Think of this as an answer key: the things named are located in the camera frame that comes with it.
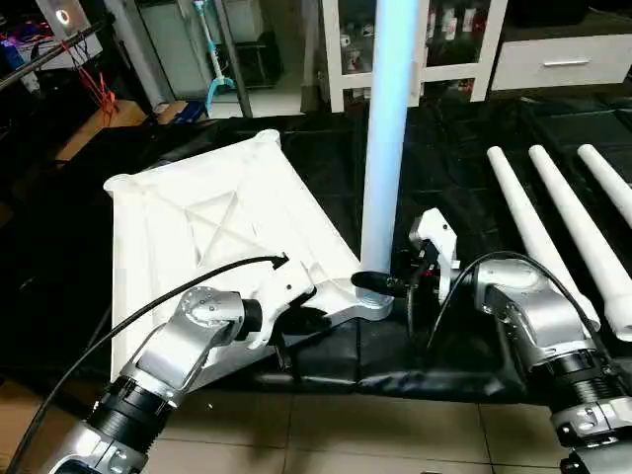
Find white plastic table top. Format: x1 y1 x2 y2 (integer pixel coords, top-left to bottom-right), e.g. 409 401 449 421
103 128 394 392

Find white plastic table leg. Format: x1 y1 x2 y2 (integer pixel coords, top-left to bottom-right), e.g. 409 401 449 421
354 0 422 322
578 144 632 230
528 144 632 343
487 146 601 333

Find black work mat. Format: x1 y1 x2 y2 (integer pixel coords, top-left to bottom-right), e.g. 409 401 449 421
0 97 632 408

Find white glass-door cabinet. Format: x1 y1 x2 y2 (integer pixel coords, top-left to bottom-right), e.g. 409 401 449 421
321 0 511 114

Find blue and yellow box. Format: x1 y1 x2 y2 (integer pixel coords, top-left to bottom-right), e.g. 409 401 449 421
156 99 206 125

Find white drawer unit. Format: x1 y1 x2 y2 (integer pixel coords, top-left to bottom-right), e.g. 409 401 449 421
490 30 632 93

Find brown wooden desk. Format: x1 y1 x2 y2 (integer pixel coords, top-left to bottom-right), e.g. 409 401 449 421
54 99 149 164

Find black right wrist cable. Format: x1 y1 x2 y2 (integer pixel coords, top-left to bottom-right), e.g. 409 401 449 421
403 251 599 353

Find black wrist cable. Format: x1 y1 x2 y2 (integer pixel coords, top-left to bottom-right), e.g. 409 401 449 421
5 253 290 474
403 251 599 353

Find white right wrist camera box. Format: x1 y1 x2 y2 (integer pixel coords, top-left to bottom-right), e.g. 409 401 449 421
409 208 461 303

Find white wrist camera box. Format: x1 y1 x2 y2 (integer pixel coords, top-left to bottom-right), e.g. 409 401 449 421
409 208 461 303
245 263 319 350

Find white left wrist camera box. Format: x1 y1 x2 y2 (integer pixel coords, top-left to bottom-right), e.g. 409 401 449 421
245 263 319 350

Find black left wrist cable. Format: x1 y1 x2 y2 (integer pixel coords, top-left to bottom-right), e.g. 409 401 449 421
5 253 290 474

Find teal long-handled dustpan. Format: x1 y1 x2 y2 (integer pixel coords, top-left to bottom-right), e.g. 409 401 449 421
193 0 240 119

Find red cables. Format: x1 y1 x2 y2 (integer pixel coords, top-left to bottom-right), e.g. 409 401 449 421
59 35 119 124

